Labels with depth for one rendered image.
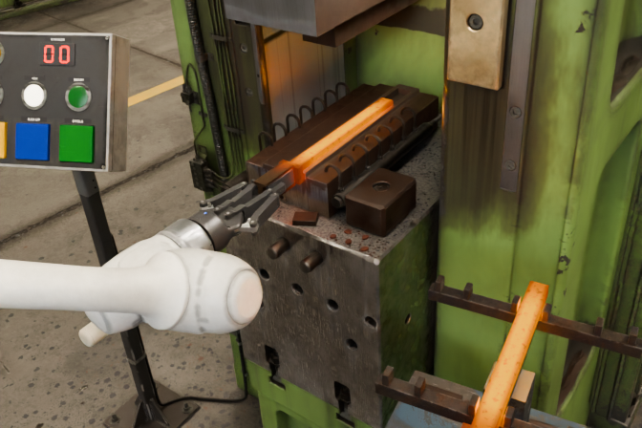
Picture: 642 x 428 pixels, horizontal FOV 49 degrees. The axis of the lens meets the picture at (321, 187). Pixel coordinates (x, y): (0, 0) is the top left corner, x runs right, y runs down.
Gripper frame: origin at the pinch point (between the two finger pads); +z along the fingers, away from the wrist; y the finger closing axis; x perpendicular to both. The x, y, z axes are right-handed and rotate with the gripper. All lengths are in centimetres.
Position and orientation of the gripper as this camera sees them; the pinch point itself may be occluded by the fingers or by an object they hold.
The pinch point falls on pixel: (276, 182)
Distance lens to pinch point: 128.6
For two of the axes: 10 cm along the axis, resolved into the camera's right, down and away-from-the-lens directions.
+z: 5.9, -4.6, 6.6
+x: -0.6, -8.4, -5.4
